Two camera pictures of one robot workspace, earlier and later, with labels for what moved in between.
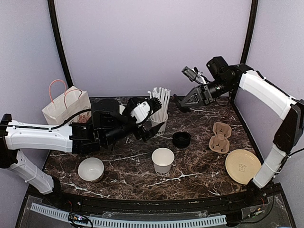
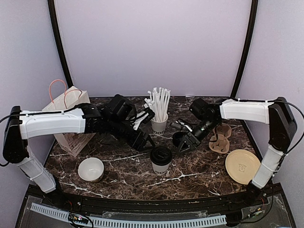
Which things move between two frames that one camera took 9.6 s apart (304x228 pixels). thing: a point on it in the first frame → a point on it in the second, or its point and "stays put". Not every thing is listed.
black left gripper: (144, 134) → (142, 141)
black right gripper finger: (190, 99) → (185, 146)
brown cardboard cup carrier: (220, 143) stays put
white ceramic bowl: (90, 169) stays put
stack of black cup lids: (181, 139) stays put
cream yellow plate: (242, 165) stays put
